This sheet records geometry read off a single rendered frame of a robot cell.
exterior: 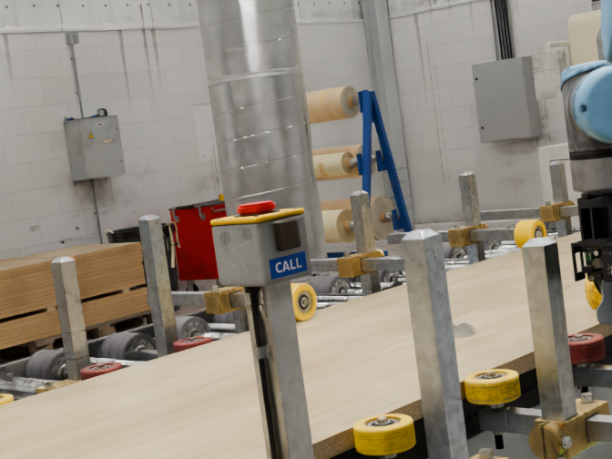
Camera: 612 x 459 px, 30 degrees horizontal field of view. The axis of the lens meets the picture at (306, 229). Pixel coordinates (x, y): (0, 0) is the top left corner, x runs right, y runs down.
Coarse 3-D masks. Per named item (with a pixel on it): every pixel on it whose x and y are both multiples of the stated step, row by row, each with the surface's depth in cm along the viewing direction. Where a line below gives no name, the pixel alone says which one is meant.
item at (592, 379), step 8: (576, 368) 185; (584, 368) 184; (592, 368) 183; (600, 368) 183; (608, 368) 182; (576, 376) 185; (584, 376) 184; (592, 376) 183; (600, 376) 182; (608, 376) 181; (576, 384) 185; (584, 384) 184; (592, 384) 184; (600, 384) 183; (608, 384) 182
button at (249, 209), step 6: (246, 204) 117; (252, 204) 115; (258, 204) 115; (264, 204) 115; (270, 204) 116; (240, 210) 116; (246, 210) 115; (252, 210) 115; (258, 210) 115; (264, 210) 115; (270, 210) 116
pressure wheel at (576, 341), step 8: (568, 336) 188; (576, 336) 185; (584, 336) 187; (592, 336) 186; (600, 336) 185; (576, 344) 182; (584, 344) 182; (592, 344) 182; (600, 344) 183; (576, 352) 182; (584, 352) 182; (592, 352) 182; (600, 352) 183; (576, 360) 182; (584, 360) 182; (592, 360) 182; (584, 392) 186
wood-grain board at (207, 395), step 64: (512, 256) 301; (576, 256) 285; (320, 320) 241; (384, 320) 231; (512, 320) 212; (576, 320) 204; (128, 384) 200; (192, 384) 193; (256, 384) 186; (320, 384) 180; (384, 384) 174; (0, 448) 166; (64, 448) 161; (128, 448) 156; (192, 448) 152; (256, 448) 148; (320, 448) 147
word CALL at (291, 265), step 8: (288, 256) 115; (296, 256) 116; (304, 256) 117; (272, 264) 113; (280, 264) 114; (288, 264) 115; (296, 264) 116; (304, 264) 117; (272, 272) 113; (280, 272) 114; (288, 272) 115; (296, 272) 116
